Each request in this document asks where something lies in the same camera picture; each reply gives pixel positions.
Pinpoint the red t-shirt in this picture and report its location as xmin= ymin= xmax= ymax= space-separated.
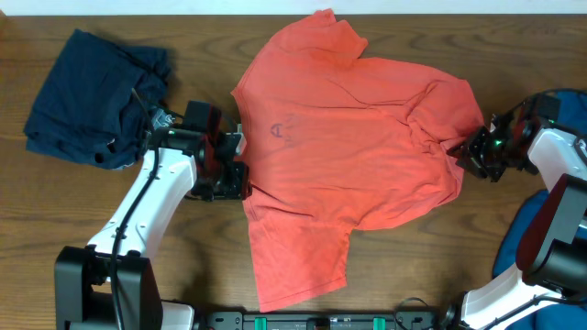
xmin=232 ymin=10 xmax=483 ymax=313

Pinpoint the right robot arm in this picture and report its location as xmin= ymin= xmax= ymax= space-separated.
xmin=436 ymin=88 xmax=586 ymax=329

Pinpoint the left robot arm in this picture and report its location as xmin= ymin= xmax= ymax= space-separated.
xmin=54 ymin=101 xmax=250 ymax=330

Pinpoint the folded dark navy garment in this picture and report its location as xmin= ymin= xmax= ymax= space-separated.
xmin=24 ymin=29 xmax=171 ymax=170

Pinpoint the blue t-shirt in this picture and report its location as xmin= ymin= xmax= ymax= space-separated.
xmin=493 ymin=92 xmax=586 ymax=330

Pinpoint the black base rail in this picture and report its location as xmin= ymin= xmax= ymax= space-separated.
xmin=193 ymin=311 xmax=438 ymax=330

